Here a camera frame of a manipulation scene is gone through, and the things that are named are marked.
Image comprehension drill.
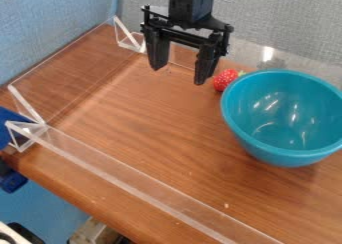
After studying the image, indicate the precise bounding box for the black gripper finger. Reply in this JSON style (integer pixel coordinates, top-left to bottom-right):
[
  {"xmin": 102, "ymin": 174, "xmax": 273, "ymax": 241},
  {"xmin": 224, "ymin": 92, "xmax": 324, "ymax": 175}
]
[
  {"xmin": 144, "ymin": 27, "xmax": 169, "ymax": 70},
  {"xmin": 193, "ymin": 44, "xmax": 220, "ymax": 85}
]

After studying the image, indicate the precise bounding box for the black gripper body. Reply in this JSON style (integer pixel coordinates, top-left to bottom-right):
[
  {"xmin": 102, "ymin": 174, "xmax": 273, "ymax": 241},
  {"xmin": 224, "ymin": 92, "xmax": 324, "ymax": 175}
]
[{"xmin": 140, "ymin": 5, "xmax": 233, "ymax": 56}]

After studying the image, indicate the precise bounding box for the red strawberry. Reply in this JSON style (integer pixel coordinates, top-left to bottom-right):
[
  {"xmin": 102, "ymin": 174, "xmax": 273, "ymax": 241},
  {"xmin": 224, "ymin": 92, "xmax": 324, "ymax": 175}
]
[{"xmin": 213, "ymin": 69, "xmax": 239, "ymax": 92}]

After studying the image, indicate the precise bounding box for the blue plastic bowl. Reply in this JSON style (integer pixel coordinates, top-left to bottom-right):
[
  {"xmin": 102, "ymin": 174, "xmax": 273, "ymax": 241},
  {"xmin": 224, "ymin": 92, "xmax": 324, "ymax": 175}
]
[{"xmin": 220, "ymin": 69, "xmax": 342, "ymax": 168}]

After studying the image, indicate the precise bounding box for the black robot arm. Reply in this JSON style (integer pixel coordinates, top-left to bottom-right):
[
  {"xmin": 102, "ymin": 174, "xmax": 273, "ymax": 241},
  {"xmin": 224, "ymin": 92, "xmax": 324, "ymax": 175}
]
[{"xmin": 140, "ymin": 0, "xmax": 233, "ymax": 85}]

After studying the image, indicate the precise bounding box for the clear acrylic barrier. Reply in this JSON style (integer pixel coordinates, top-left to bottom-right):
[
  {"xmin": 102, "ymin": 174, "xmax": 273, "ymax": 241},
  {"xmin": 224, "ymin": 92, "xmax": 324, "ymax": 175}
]
[{"xmin": 3, "ymin": 15, "xmax": 342, "ymax": 244}]

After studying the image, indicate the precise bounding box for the blue clamp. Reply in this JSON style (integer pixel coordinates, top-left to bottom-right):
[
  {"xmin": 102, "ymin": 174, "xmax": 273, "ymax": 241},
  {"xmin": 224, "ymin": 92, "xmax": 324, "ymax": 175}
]
[{"xmin": 0, "ymin": 106, "xmax": 34, "ymax": 194}]

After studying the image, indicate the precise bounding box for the grey box under table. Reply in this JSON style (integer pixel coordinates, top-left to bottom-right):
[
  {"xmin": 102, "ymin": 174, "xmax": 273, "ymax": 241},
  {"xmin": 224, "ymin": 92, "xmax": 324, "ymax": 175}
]
[{"xmin": 68, "ymin": 217, "xmax": 118, "ymax": 244}]

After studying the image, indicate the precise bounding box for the white black object under table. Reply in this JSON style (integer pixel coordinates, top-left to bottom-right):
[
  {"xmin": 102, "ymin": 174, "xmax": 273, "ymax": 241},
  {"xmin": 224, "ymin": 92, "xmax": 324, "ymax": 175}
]
[{"xmin": 0, "ymin": 221, "xmax": 45, "ymax": 244}]

